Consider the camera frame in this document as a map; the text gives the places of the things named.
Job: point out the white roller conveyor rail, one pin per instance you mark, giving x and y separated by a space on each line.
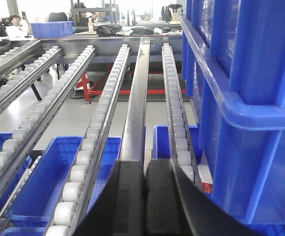
15 150
20 82
180 142
74 200

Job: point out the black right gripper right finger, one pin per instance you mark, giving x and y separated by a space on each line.
165 215

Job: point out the steel divider rail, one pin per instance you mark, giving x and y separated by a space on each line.
133 140

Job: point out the large blue crate stack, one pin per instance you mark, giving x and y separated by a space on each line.
234 68

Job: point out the seated person in white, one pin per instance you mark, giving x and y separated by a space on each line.
19 27

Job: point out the black bag on table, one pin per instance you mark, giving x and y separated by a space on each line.
108 30

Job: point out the blue bin on table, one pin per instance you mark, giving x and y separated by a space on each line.
57 29

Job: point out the red steel frame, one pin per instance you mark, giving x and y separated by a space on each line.
92 87

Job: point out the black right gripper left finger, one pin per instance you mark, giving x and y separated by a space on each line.
119 210

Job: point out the blue plastic bin below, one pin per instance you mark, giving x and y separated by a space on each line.
38 198
161 142

